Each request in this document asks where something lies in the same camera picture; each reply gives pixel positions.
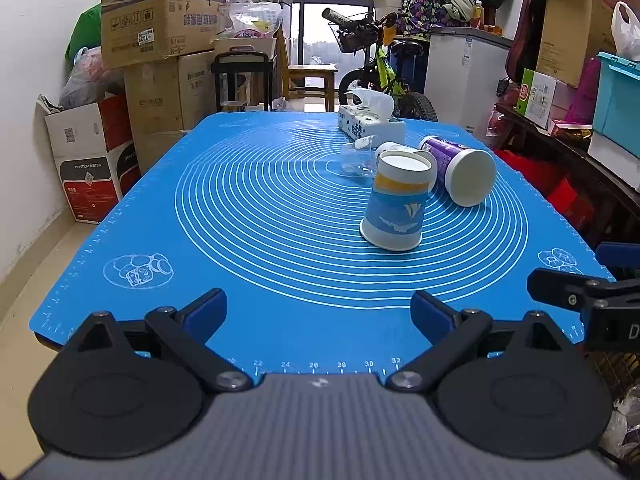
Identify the wicker basket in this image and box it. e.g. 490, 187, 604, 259
590, 350, 640, 413

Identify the blue and yellow paper cup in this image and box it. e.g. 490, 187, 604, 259
359, 150, 439, 252

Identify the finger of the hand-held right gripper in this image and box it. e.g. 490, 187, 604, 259
596, 241, 640, 281
526, 266, 640, 313

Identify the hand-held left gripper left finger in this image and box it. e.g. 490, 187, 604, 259
62, 287, 253, 394

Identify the green and white box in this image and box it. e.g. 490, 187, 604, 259
515, 68, 559, 129

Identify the clear bag of packets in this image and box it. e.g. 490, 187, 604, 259
219, 0, 284, 42

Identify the tall brown cardboard box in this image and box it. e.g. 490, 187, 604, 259
535, 0, 619, 89

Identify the white paper cup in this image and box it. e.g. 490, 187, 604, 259
374, 142, 419, 162

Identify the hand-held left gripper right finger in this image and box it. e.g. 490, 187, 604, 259
385, 289, 576, 394

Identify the floral patterned bag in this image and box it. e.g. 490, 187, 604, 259
399, 0, 452, 39

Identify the large printed cardboard box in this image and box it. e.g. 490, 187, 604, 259
100, 0, 234, 70

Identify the dark red instrument bag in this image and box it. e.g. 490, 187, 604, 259
504, 0, 554, 84

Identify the blue silicone baking mat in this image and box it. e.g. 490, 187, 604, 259
27, 110, 617, 378

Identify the window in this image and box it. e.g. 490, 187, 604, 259
282, 0, 417, 67

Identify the white chest freezer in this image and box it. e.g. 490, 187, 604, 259
423, 27, 516, 136

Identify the pink bag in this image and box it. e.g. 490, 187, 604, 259
564, 57, 602, 124

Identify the dark wooden side table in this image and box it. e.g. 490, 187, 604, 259
492, 102, 640, 253

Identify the black metal cart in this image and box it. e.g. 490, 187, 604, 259
210, 46, 279, 112

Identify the wooden stool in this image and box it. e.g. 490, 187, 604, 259
287, 64, 339, 112

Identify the translucent reddish plastic bag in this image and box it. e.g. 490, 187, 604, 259
59, 47, 126, 111

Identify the white and red carton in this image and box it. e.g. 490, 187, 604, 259
44, 92, 143, 225

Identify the plain brown cardboard box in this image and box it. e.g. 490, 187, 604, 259
124, 50, 219, 172

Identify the green bag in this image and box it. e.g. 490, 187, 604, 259
65, 2, 104, 62

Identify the teal storage bin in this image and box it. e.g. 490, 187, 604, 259
591, 51, 640, 146

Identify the white patterned tissue box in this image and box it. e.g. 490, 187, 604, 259
337, 88, 407, 150

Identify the clear plastic cup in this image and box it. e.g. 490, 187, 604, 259
327, 143, 379, 179

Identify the purple paper cup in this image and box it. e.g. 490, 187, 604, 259
417, 135, 497, 208

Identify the grey green cloth bundle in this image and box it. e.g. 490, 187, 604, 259
442, 0, 476, 27

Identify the green children's bicycle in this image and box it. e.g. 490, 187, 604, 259
321, 7, 440, 122

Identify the white plastic bag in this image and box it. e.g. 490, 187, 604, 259
611, 1, 640, 62

